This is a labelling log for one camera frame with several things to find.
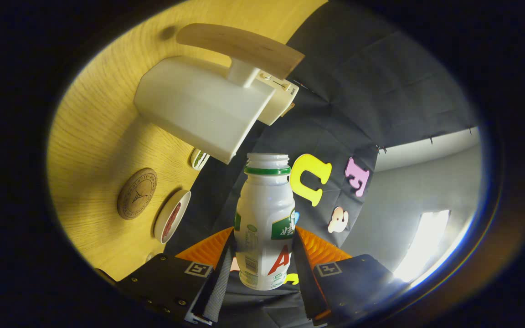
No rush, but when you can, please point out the white round plate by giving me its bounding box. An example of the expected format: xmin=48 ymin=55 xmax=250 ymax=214
xmin=154 ymin=190 xmax=192 ymax=244

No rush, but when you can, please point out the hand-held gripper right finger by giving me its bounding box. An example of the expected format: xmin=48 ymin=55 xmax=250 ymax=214
xmin=292 ymin=225 xmax=396 ymax=325

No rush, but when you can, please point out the round cork coaster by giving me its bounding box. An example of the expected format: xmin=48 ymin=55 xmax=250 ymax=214
xmin=117 ymin=168 xmax=158 ymax=220

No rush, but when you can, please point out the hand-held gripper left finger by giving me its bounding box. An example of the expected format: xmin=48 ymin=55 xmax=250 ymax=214
xmin=116 ymin=226 xmax=236 ymax=326

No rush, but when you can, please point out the wooden table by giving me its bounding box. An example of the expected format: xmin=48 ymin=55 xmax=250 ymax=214
xmin=47 ymin=0 xmax=329 ymax=282

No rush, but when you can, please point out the black backdrop cloth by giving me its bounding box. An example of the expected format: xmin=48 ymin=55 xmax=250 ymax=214
xmin=165 ymin=0 xmax=479 ymax=328

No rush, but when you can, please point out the white cup with wooden handle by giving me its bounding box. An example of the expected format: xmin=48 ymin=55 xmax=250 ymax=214
xmin=134 ymin=23 xmax=305 ymax=165

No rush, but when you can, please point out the white toaster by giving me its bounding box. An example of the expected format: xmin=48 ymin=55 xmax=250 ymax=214
xmin=256 ymin=72 xmax=299 ymax=126

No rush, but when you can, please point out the bright ceiling light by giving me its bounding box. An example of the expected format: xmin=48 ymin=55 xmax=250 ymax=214
xmin=392 ymin=210 xmax=452 ymax=283

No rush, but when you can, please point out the white divided dish with beans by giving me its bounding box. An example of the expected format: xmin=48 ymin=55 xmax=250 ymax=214
xmin=190 ymin=148 xmax=210 ymax=171

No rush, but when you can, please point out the white juice bottle green label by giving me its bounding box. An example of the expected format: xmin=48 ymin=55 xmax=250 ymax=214
xmin=234 ymin=153 xmax=297 ymax=291

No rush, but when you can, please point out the reddish meat slice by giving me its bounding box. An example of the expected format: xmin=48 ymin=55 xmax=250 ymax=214
xmin=162 ymin=203 xmax=182 ymax=240

